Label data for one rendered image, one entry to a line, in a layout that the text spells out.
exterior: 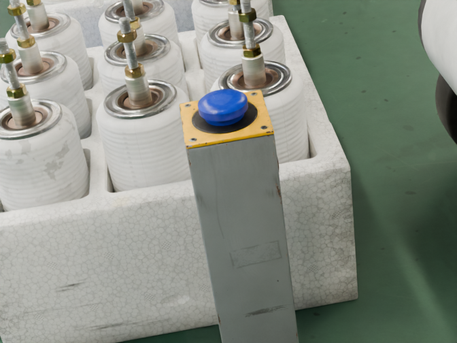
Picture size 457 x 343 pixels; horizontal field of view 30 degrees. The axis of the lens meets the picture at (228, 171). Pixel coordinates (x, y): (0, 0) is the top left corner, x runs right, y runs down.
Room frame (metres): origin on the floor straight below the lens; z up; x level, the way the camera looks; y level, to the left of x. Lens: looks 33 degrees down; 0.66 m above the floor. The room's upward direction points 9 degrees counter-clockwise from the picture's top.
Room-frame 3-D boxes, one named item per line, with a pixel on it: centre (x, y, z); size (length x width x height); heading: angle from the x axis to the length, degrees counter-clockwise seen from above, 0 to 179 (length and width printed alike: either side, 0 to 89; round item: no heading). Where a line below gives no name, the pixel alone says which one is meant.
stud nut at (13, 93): (0.76, 0.19, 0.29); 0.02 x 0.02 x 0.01; 22
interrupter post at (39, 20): (1.00, 0.20, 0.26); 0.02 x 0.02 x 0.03
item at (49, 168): (0.76, 0.19, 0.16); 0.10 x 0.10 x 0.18
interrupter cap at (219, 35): (0.89, -0.04, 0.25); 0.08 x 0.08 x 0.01
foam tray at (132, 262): (0.89, 0.08, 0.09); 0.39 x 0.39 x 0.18; 2
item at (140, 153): (0.77, 0.08, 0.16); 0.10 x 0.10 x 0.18
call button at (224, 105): (0.60, 0.00, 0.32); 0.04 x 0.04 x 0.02
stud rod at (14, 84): (0.76, 0.19, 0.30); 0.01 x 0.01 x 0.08
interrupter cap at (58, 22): (1.00, 0.20, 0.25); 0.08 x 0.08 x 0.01
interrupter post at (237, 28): (0.89, -0.04, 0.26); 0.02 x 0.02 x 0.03
